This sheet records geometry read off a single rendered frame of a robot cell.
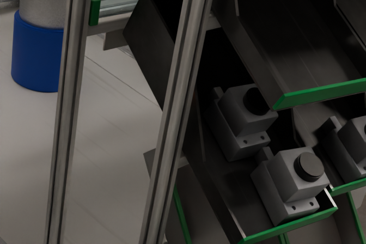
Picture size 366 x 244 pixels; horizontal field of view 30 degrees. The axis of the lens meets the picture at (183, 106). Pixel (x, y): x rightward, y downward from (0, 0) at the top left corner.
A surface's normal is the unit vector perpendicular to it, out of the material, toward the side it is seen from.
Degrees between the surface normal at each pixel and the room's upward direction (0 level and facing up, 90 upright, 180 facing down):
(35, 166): 0
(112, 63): 0
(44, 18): 90
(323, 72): 25
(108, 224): 0
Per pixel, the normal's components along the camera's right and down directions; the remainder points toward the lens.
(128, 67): 0.17, -0.86
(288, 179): -0.84, 0.10
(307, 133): 0.39, -0.57
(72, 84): 0.68, 0.46
